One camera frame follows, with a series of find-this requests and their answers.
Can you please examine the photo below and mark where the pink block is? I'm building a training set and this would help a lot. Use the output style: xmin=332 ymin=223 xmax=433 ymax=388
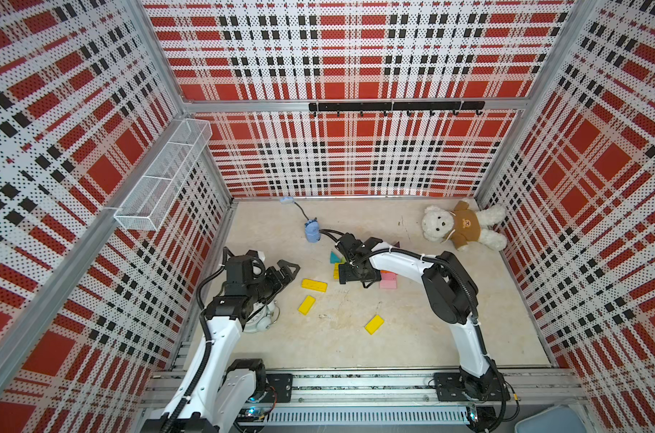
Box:
xmin=379 ymin=280 xmax=397 ymax=290
xmin=381 ymin=272 xmax=397 ymax=281

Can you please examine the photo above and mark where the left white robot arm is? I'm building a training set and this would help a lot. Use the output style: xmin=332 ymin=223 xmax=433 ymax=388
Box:
xmin=142 ymin=248 xmax=300 ymax=432

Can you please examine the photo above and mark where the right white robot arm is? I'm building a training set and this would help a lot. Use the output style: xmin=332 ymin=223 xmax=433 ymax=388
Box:
xmin=335 ymin=233 xmax=502 ymax=402

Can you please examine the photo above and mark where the white twin-bell alarm clock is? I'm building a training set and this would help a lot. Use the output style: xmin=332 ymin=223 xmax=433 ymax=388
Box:
xmin=244 ymin=301 xmax=281 ymax=334

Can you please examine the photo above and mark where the blue plastic toy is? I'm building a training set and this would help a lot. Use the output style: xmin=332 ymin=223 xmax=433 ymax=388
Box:
xmin=304 ymin=218 xmax=321 ymax=244

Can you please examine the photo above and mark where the white teddy bear brown hoodie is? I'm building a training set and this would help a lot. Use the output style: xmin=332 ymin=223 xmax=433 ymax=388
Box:
xmin=421 ymin=200 xmax=508 ymax=252

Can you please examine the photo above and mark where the grey bin bottom right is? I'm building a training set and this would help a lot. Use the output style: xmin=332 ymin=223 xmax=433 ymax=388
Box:
xmin=515 ymin=406 xmax=587 ymax=433

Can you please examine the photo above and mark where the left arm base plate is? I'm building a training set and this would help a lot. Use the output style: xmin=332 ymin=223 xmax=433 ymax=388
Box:
xmin=249 ymin=373 xmax=294 ymax=403

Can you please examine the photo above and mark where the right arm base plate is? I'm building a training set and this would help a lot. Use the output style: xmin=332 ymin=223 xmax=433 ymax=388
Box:
xmin=433 ymin=369 xmax=511 ymax=402

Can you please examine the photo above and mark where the black wall hook rail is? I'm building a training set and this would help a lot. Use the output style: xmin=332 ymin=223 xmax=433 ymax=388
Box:
xmin=308 ymin=100 xmax=486 ymax=114

